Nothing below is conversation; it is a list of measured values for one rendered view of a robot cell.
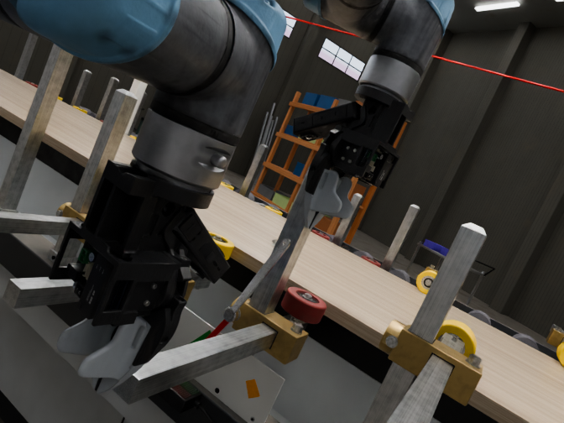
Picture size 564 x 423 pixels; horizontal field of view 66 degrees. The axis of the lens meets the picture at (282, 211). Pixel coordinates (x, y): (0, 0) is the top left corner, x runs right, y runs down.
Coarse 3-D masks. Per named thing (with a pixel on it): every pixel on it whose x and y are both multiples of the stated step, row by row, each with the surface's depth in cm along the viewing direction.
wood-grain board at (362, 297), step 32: (0, 96) 163; (32, 96) 209; (64, 128) 154; (96, 128) 194; (128, 160) 148; (224, 192) 175; (224, 224) 115; (256, 224) 136; (256, 256) 96; (320, 256) 130; (352, 256) 159; (320, 288) 94; (352, 288) 108; (384, 288) 126; (416, 288) 151; (352, 320) 84; (384, 320) 91; (480, 352) 100; (512, 352) 116; (480, 384) 77; (512, 384) 86; (544, 384) 97; (512, 416) 71; (544, 416) 75
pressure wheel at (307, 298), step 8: (288, 288) 82; (296, 288) 83; (288, 296) 79; (296, 296) 78; (304, 296) 80; (312, 296) 83; (288, 304) 79; (296, 304) 78; (304, 304) 77; (312, 304) 78; (320, 304) 80; (288, 312) 78; (296, 312) 77; (304, 312) 77; (312, 312) 77; (320, 312) 78; (296, 320) 80; (304, 320) 77; (312, 320) 78; (320, 320) 80
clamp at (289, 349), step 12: (252, 312) 74; (276, 312) 77; (240, 324) 74; (252, 324) 73; (276, 324) 72; (288, 324) 74; (276, 336) 71; (288, 336) 70; (300, 336) 71; (276, 348) 71; (288, 348) 70; (300, 348) 74; (288, 360) 71
